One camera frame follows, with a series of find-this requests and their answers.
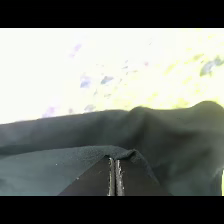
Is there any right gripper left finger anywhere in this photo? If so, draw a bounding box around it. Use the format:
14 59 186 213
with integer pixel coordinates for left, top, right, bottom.
58 155 116 197

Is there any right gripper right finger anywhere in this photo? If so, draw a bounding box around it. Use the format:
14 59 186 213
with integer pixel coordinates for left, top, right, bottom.
114 158 173 197

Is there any black garment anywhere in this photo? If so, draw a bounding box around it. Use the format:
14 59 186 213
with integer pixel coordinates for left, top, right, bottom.
0 100 224 197

